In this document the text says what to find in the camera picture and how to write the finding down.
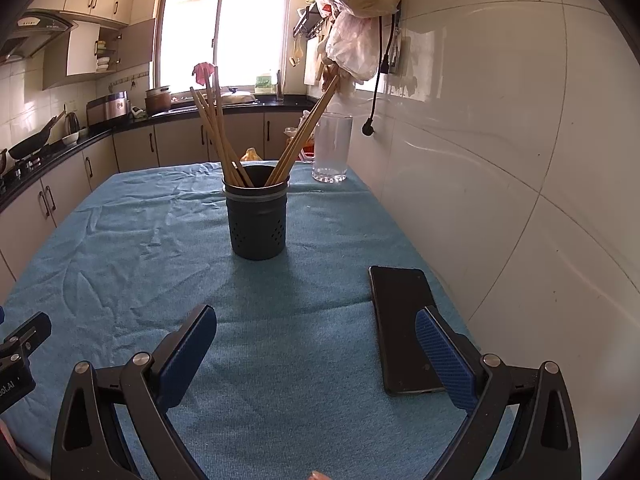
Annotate white cutting board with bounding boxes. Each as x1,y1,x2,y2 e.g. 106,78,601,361
303,39,323,86

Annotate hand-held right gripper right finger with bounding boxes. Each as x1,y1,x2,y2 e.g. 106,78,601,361
415,306,582,480

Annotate steel sink with faucet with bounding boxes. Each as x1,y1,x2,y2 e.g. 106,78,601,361
170,87,281,108

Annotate wall socket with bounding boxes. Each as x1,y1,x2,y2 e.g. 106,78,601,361
387,30,412,76

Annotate dark perforated utensil holder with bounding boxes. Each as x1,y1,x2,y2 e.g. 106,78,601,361
222,164,291,261

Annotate bunch of wooden chopsticks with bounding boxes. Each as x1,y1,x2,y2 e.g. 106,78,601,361
189,64,342,188

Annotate steel range hood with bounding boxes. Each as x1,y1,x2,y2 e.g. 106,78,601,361
0,10,78,63

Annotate brown clay pot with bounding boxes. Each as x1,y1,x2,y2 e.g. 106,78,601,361
145,86,172,115

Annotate black kitchen countertop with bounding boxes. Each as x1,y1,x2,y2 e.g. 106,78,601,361
0,94,321,211

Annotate black smartphone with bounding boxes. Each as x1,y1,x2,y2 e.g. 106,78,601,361
369,265,451,397

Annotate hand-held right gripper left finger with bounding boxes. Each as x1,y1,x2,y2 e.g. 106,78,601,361
50,304,218,480

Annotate black power cable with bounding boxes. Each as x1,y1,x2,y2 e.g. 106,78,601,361
361,15,396,137

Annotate black gas stove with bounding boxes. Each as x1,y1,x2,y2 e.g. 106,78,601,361
0,152,66,181

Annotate beige base cabinets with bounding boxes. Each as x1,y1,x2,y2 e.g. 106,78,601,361
0,110,321,281

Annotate white hanging plastic bag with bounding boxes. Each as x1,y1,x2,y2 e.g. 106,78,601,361
320,10,380,85

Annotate metal wall rack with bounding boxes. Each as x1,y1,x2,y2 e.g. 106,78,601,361
292,6,331,41

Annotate open wall cabinet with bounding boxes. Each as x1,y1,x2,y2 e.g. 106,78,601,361
42,17,157,91

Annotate silver rice cooker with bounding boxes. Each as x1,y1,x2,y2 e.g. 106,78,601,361
86,91,131,127

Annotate clear glass mug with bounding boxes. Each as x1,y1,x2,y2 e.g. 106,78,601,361
312,112,354,183

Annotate blue tablecloth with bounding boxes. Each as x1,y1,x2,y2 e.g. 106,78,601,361
0,160,516,480

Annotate black wok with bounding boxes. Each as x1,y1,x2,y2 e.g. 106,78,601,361
7,110,68,161

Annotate kitchen window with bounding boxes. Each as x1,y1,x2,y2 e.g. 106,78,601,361
156,0,293,92

